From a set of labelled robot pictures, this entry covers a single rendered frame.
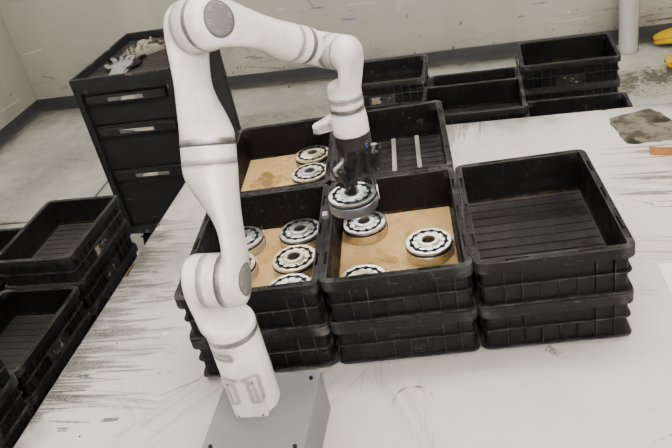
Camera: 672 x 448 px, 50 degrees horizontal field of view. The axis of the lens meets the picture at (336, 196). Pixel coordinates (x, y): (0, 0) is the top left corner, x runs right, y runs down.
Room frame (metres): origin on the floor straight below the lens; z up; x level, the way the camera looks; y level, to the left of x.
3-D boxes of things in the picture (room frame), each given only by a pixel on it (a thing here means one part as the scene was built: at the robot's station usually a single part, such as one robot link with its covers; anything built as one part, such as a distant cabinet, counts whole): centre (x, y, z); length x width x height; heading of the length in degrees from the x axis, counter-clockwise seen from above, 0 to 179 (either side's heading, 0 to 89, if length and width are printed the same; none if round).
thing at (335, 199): (1.31, -0.03, 1.00); 0.10 x 0.10 x 0.01
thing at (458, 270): (1.30, -0.11, 0.92); 0.40 x 0.30 x 0.02; 171
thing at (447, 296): (1.30, -0.11, 0.87); 0.40 x 0.30 x 0.11; 171
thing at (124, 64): (3.04, 0.80, 0.88); 0.25 x 0.19 x 0.03; 165
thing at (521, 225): (1.25, -0.41, 0.87); 0.40 x 0.30 x 0.11; 171
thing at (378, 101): (3.08, -0.32, 0.37); 0.40 x 0.30 x 0.45; 75
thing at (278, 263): (1.33, 0.12, 0.86); 0.10 x 0.10 x 0.01
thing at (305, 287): (1.35, 0.19, 0.92); 0.40 x 0.30 x 0.02; 171
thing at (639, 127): (1.88, -0.95, 0.71); 0.22 x 0.19 x 0.01; 165
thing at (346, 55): (1.32, -0.06, 1.27); 0.09 x 0.07 x 0.15; 39
